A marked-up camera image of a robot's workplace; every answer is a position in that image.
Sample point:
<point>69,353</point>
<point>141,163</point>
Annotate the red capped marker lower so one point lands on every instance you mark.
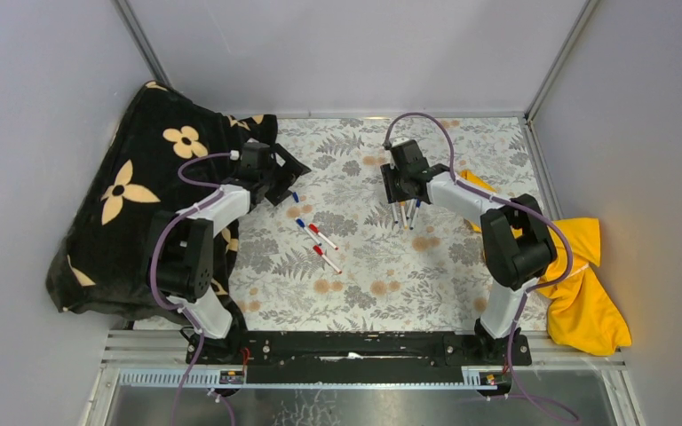
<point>322,254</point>

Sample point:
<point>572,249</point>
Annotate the blue capped marker right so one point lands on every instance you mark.
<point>412,224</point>

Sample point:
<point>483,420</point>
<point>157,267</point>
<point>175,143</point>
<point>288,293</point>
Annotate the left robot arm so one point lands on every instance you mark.
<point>179,267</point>

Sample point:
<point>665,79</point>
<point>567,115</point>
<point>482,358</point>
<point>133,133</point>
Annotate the yellow capped marker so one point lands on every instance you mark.
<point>403,215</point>

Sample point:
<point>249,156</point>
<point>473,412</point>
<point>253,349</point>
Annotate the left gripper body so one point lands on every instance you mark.
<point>260,176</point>

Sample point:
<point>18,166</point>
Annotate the blue capped marker left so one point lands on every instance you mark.
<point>310,233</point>

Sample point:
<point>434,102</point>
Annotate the red capped marker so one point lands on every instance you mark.
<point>322,254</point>
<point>322,236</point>

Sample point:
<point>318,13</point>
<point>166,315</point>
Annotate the red capped marker upper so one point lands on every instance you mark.
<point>322,236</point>

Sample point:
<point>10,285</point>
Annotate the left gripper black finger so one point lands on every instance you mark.
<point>278,190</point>
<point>292,168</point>

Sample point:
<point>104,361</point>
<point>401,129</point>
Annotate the black floral blanket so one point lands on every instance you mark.
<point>166,154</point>

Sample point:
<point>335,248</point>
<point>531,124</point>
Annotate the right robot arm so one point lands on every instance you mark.
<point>517,243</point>

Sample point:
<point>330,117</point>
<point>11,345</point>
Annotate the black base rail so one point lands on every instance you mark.
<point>365,358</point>

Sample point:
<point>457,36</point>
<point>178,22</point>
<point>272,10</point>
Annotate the yellow cloth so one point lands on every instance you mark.
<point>581,314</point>

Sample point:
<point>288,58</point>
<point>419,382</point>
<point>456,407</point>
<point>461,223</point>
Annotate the blue capped marker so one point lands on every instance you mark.
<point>412,224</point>
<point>310,233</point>

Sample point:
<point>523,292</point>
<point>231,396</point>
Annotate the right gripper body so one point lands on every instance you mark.
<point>403,179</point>

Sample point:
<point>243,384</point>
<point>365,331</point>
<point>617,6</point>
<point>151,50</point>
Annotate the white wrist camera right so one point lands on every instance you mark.
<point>398,141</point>

